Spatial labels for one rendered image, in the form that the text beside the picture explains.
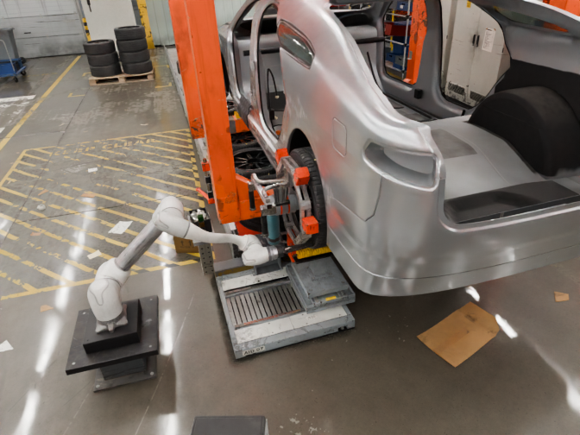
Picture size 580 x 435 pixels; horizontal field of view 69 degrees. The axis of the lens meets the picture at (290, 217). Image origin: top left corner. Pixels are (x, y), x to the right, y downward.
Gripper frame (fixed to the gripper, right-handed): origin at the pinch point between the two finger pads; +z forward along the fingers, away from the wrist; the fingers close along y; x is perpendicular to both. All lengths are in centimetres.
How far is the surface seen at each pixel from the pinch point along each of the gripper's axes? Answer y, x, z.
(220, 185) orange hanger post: -31, 60, -42
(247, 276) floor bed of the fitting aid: -77, -2, -33
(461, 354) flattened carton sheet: -1, -88, 80
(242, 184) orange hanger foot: -35, 59, -26
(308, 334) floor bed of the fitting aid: -28, -54, -7
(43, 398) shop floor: -40, -51, -172
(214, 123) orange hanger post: 1, 92, -40
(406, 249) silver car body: 90, -25, 18
